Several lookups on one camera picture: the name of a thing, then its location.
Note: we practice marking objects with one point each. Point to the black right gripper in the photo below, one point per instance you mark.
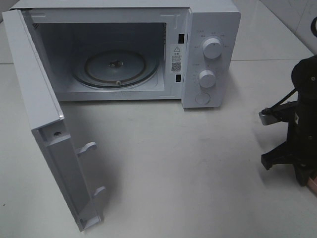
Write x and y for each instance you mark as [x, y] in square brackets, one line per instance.
[301, 141]

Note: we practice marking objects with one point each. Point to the pink round plate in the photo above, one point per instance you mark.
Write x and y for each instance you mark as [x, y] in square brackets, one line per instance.
[312, 182]

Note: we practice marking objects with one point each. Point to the white round door button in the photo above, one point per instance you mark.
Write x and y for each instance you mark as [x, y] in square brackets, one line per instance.
[202, 99]

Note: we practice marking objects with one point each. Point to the white microwave door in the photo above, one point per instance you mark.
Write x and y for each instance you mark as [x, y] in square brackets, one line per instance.
[46, 118]

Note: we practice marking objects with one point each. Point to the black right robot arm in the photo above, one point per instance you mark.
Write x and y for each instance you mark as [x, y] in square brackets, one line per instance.
[304, 79]

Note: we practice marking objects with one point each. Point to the lower white round knob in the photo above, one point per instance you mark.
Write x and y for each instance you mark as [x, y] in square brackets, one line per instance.
[207, 79]

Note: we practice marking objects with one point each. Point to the white round knob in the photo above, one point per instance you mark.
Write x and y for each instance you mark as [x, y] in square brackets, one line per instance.
[207, 79]
[212, 47]

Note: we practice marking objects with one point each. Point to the upper white round knob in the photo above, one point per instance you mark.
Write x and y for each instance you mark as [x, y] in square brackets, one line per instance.
[212, 47]

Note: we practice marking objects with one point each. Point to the white microwave oven body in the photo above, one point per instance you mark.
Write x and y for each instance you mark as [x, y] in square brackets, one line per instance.
[72, 28]

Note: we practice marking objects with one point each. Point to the white warning sticker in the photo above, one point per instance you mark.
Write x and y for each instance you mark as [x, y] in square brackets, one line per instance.
[176, 58]

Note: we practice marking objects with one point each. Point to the glass microwave turntable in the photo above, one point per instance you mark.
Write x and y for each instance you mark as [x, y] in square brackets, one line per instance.
[113, 69]

